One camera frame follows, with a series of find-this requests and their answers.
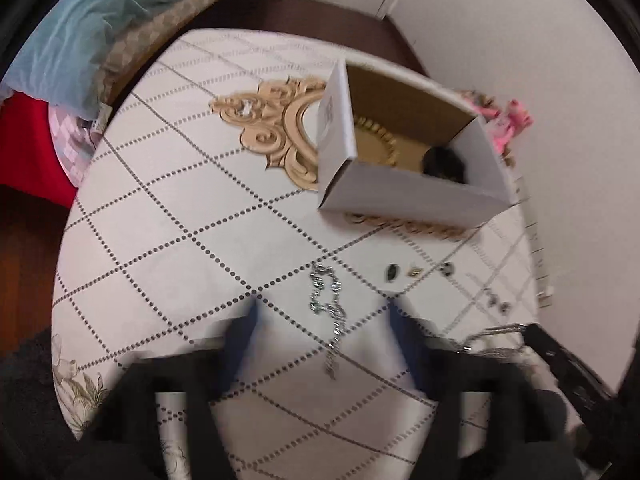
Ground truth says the silver rhinestone bracelet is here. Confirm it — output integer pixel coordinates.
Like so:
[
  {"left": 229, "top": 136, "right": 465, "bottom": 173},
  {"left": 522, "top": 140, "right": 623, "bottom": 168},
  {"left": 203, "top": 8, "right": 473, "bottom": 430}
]
[{"left": 308, "top": 262, "right": 351, "bottom": 382}]

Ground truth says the black round jewelry piece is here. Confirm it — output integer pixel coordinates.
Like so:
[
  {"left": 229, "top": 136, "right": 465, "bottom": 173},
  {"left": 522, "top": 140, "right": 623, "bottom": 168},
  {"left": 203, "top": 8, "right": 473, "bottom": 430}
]
[{"left": 421, "top": 145, "right": 468, "bottom": 182}]

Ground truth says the red cloth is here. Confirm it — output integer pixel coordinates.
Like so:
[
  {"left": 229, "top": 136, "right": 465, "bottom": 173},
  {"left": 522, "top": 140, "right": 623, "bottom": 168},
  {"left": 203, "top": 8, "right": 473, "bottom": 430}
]
[{"left": 0, "top": 89, "right": 78, "bottom": 211}]

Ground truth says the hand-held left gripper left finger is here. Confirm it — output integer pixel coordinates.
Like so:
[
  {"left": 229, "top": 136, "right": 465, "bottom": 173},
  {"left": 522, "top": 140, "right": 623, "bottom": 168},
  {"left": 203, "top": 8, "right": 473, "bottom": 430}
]
[{"left": 65, "top": 299, "right": 262, "bottom": 480}]

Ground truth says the gold beaded bracelet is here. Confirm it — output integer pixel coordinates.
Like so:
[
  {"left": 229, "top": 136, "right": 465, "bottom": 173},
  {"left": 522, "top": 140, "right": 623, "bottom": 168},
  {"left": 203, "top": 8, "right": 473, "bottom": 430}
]
[{"left": 353, "top": 116, "right": 397, "bottom": 167}]

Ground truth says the checkered pillow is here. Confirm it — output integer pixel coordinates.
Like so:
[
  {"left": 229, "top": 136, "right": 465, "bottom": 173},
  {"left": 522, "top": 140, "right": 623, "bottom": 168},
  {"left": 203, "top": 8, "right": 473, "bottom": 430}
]
[{"left": 47, "top": 102, "right": 106, "bottom": 188}]

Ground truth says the light blue blanket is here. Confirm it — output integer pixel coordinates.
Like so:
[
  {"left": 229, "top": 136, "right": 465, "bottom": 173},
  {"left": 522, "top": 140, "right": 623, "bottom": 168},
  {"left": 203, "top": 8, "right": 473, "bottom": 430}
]
[{"left": 0, "top": 0, "right": 261, "bottom": 121}]

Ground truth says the pink hair accessory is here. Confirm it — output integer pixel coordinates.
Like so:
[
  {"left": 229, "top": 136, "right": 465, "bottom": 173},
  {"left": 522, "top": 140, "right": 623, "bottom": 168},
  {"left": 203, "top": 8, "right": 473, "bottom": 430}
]
[{"left": 462, "top": 89, "right": 534, "bottom": 153}]

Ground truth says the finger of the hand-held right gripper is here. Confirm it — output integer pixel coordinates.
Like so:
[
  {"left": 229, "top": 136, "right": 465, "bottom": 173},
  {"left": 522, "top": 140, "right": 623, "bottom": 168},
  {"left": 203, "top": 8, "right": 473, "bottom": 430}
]
[{"left": 521, "top": 322, "right": 622, "bottom": 428}]

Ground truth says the silver chain necklace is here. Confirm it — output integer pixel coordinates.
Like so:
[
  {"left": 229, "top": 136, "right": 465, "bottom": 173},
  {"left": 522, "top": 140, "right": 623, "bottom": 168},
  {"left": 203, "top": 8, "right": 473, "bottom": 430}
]
[{"left": 461, "top": 324, "right": 528, "bottom": 358}]

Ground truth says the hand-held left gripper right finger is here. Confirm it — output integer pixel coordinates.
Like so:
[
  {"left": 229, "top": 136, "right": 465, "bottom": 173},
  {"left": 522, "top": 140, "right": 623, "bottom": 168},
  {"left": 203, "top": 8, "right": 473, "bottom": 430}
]
[{"left": 385, "top": 298, "right": 586, "bottom": 480}]

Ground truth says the white cardboard box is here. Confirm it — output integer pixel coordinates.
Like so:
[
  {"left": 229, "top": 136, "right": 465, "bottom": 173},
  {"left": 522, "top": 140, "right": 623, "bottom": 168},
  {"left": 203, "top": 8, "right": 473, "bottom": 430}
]
[{"left": 316, "top": 58, "right": 522, "bottom": 227}]

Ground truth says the dark grey rug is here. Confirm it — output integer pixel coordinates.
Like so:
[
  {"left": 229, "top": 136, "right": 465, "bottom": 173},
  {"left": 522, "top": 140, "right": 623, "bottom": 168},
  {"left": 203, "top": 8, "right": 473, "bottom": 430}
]
[{"left": 0, "top": 327, "right": 96, "bottom": 480}]

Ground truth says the white dotted tablecloth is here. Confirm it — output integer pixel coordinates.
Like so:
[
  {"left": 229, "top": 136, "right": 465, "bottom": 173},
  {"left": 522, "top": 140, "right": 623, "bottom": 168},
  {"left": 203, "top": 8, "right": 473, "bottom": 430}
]
[{"left": 51, "top": 27, "right": 551, "bottom": 480}]

